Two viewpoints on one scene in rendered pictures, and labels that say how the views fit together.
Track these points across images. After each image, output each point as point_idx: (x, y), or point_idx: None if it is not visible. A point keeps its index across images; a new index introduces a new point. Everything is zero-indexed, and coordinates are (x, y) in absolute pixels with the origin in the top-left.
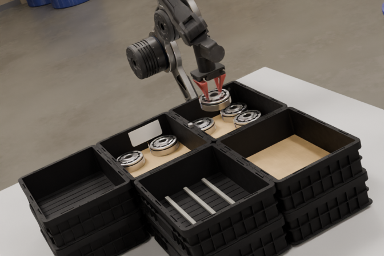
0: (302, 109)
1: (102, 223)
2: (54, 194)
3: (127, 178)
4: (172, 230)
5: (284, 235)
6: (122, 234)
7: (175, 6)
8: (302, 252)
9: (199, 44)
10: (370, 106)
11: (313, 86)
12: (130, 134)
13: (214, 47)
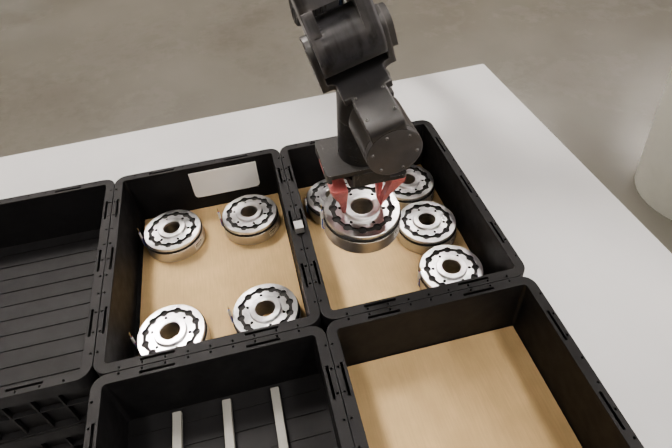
0: (526, 191)
1: (17, 427)
2: (18, 252)
3: (91, 353)
4: None
5: None
6: (74, 439)
7: None
8: None
9: (351, 101)
10: (658, 245)
11: (554, 140)
12: (191, 177)
13: (391, 133)
